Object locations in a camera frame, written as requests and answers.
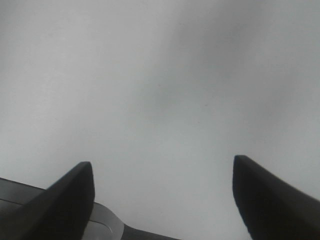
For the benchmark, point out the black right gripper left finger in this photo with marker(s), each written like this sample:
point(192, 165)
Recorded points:
point(61, 212)

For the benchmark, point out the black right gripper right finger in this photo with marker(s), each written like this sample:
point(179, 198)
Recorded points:
point(270, 208)

